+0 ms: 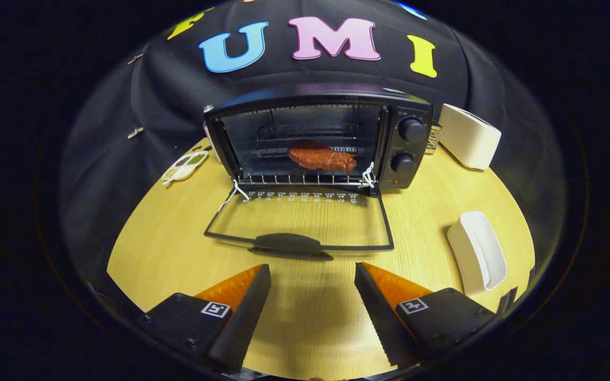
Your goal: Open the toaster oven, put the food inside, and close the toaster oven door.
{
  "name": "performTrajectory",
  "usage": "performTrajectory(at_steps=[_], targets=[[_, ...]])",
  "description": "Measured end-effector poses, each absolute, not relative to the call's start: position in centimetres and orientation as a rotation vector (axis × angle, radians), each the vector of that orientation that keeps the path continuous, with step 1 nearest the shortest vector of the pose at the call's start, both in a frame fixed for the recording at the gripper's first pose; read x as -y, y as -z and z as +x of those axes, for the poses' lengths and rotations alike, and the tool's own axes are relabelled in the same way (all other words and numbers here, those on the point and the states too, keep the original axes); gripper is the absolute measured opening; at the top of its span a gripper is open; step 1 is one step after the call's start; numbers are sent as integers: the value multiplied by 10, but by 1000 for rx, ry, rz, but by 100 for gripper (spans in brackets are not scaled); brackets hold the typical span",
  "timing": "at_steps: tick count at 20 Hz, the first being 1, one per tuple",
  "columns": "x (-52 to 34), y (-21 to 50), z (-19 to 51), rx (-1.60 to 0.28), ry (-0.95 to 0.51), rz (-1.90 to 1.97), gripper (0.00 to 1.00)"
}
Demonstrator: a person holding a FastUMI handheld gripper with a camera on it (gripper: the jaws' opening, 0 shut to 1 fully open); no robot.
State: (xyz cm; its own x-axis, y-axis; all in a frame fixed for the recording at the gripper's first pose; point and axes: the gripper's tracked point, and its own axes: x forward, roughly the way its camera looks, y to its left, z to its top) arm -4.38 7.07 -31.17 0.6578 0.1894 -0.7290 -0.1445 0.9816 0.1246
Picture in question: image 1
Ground metal wire holder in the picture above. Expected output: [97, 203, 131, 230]
[426, 121, 442, 155]

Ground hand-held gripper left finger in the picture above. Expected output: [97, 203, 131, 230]
[138, 264, 272, 373]

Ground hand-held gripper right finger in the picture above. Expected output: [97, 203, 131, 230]
[354, 261, 498, 369]

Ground white divided dish with grains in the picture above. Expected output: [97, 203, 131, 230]
[161, 151, 209, 186]

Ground red meat piece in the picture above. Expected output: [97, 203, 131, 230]
[288, 139, 357, 174]

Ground dark grey block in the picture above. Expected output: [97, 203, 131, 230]
[497, 286, 518, 314]

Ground black backdrop cloth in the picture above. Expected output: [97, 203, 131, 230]
[61, 0, 565, 297]

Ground white toaster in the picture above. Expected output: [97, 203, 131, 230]
[437, 103, 501, 170]

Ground black toaster oven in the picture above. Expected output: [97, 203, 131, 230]
[203, 87, 434, 261]

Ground white rectangular tray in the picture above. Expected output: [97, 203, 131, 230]
[447, 211, 508, 297]

